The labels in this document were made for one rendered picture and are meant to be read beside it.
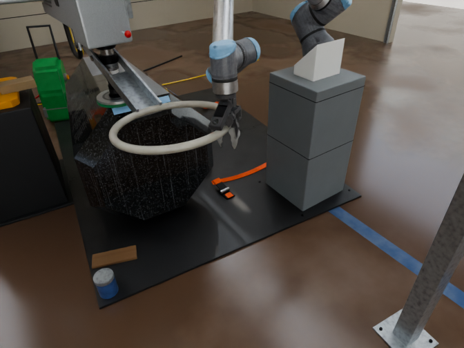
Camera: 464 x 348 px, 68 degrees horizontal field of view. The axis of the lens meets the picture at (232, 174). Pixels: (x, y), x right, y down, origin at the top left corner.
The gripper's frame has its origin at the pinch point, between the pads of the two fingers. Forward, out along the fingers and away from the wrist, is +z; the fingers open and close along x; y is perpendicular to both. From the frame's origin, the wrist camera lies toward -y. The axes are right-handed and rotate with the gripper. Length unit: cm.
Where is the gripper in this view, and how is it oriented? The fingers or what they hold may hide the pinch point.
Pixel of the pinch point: (226, 146)
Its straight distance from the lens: 130.1
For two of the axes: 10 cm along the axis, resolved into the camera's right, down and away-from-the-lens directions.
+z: 0.6, 8.6, 5.1
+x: -9.2, -1.6, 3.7
